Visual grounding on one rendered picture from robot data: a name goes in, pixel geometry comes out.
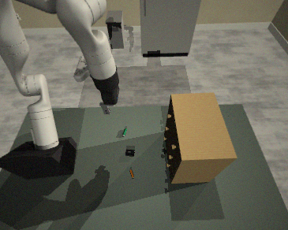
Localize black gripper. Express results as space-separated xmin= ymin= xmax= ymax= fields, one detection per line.
xmin=74 ymin=54 xmax=119 ymax=114

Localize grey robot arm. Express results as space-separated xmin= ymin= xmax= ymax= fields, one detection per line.
xmin=0 ymin=0 xmax=111 ymax=150

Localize black 9v battery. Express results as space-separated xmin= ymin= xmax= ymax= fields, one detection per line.
xmin=125 ymin=150 xmax=135 ymax=156

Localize small wooden chest of drawers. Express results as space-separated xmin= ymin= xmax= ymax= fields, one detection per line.
xmin=170 ymin=92 xmax=237 ymax=184

